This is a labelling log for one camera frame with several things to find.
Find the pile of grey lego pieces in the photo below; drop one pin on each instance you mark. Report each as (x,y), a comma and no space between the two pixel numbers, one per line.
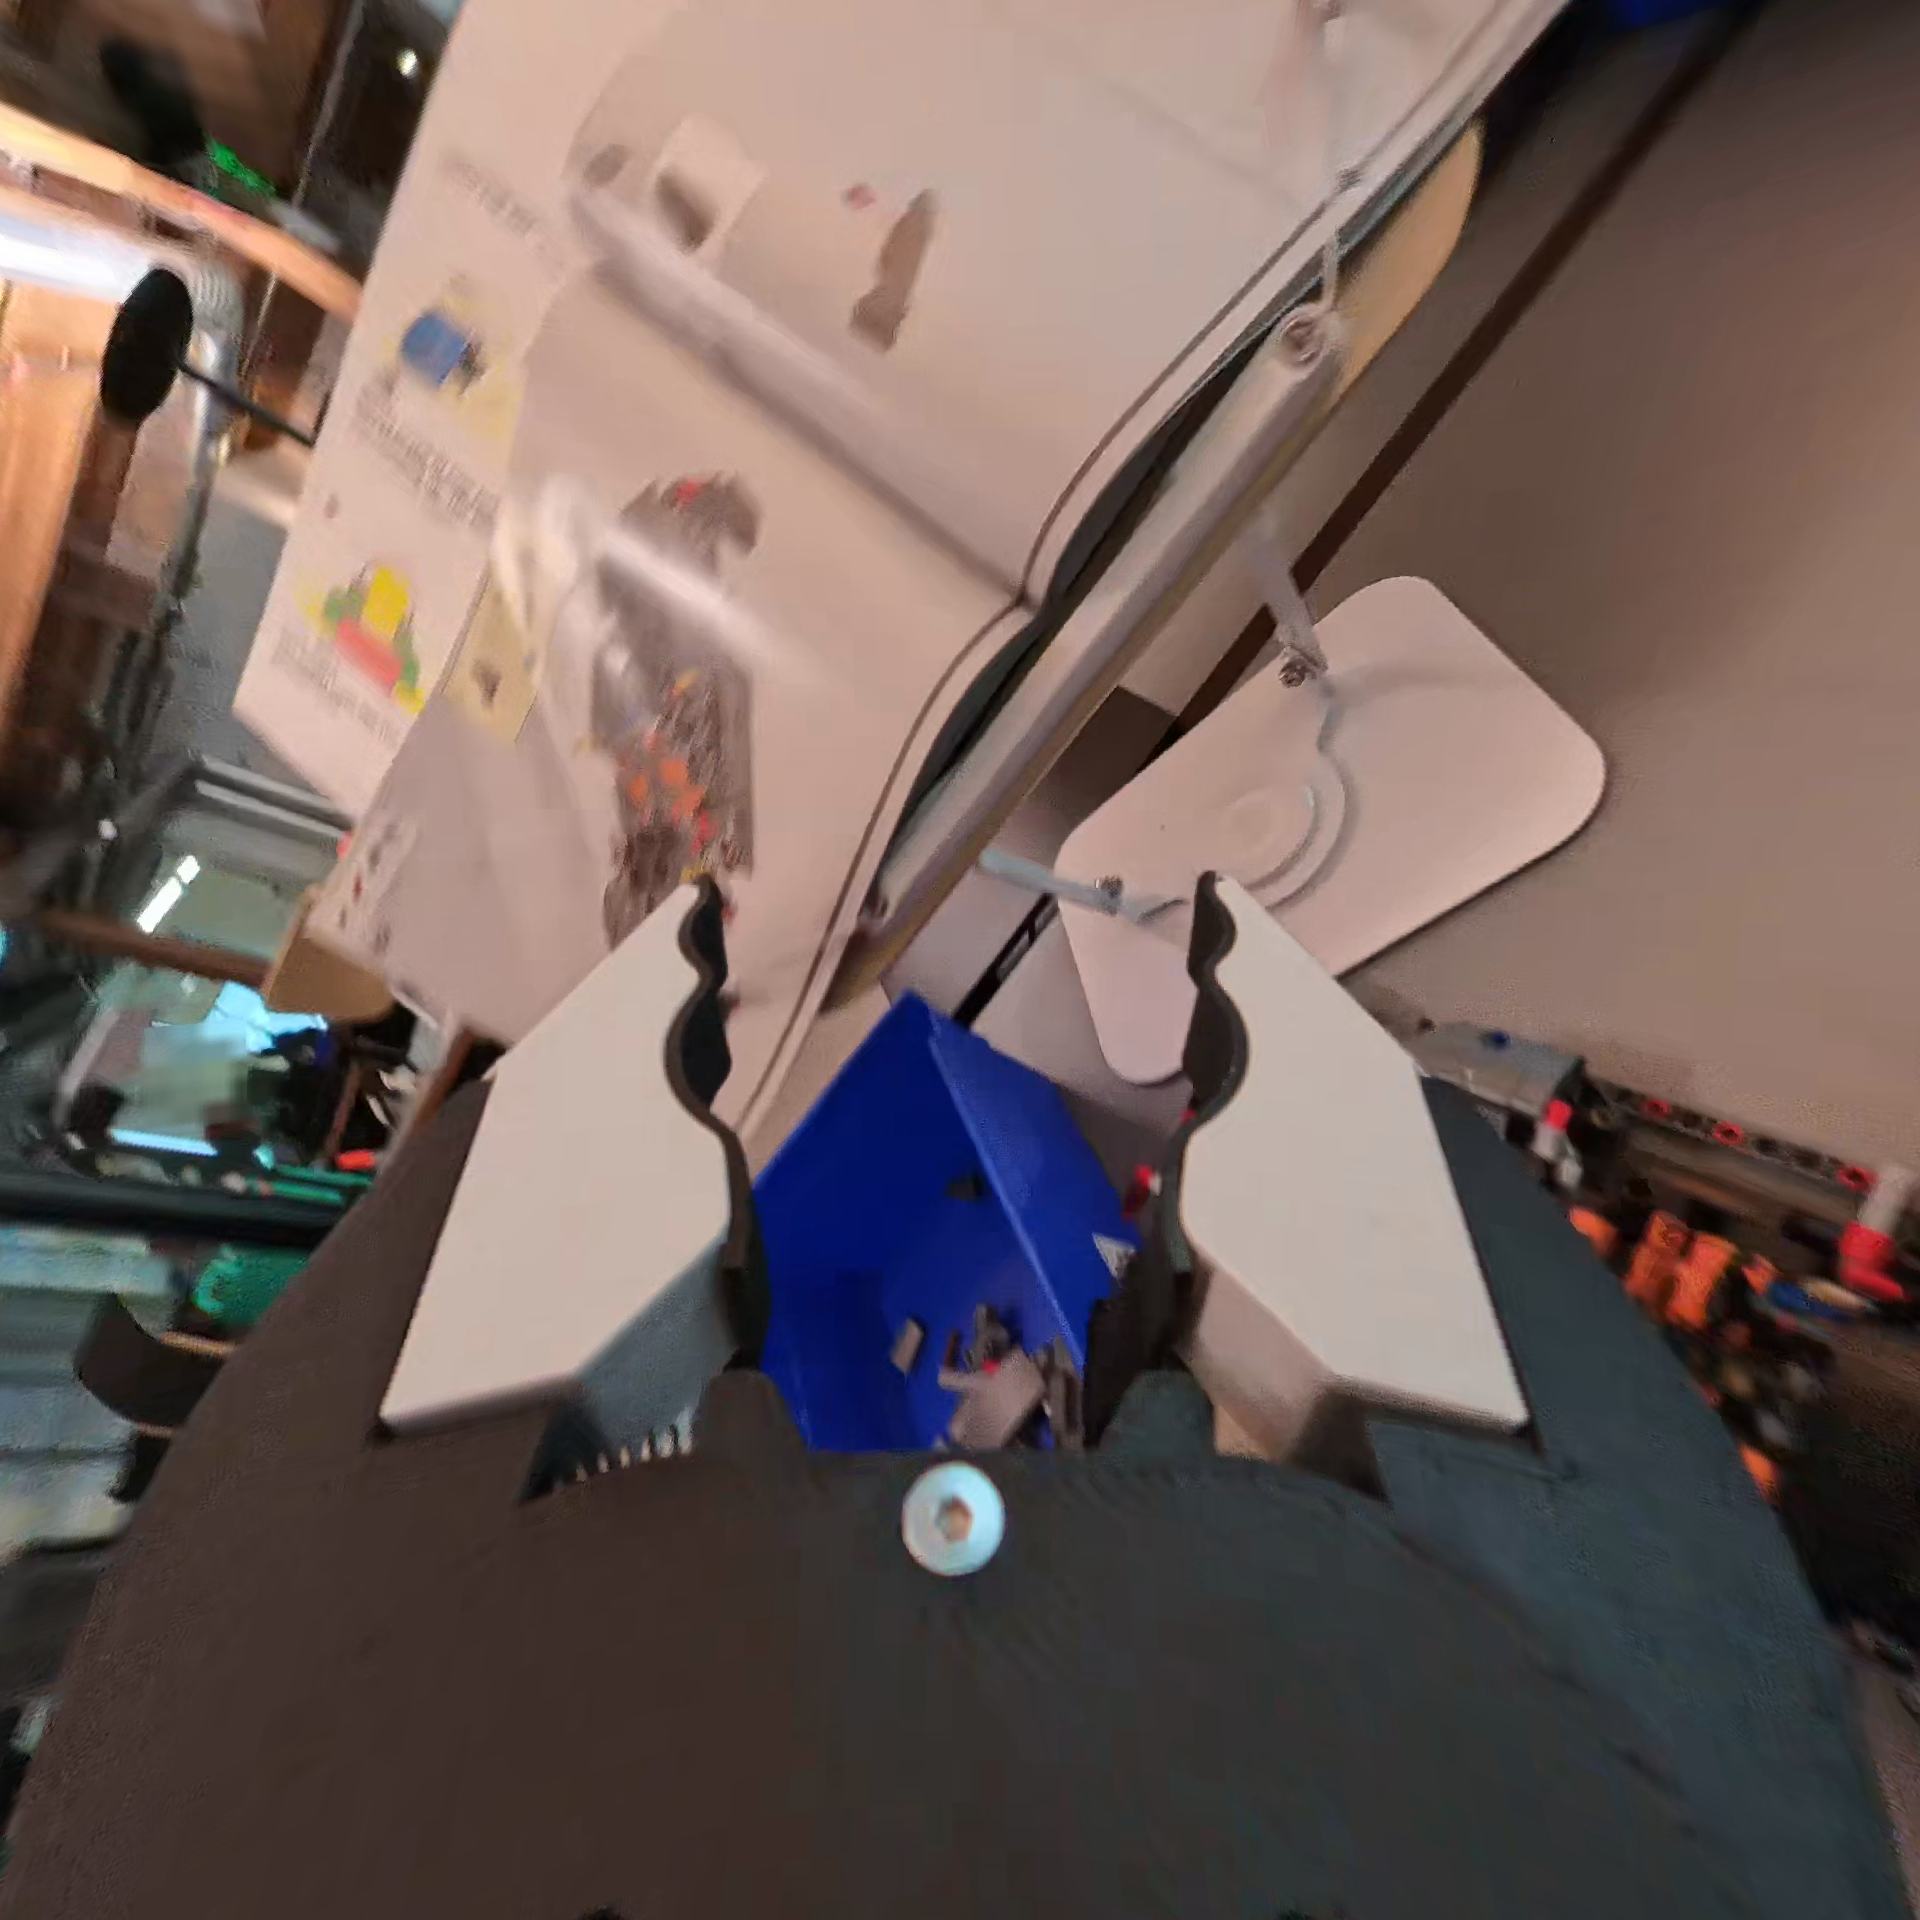
(989,1389)

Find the scattered lego pieces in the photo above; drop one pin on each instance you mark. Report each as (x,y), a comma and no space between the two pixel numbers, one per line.
(1681,1261)

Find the cardboard box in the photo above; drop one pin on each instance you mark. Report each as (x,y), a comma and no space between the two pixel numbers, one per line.
(338,969)

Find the wooden shelf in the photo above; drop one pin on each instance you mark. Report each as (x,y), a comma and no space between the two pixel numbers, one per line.
(60,452)

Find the blue plastic bin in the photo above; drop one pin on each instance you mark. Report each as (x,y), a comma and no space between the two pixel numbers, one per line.
(901,1201)

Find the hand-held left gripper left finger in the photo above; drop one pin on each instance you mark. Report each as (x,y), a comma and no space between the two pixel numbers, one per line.
(569,1201)

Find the lego instruction booklet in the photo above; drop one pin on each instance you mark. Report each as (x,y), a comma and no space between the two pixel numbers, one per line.
(901,182)

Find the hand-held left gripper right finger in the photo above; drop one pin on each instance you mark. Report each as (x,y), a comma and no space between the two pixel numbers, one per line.
(1336,1201)

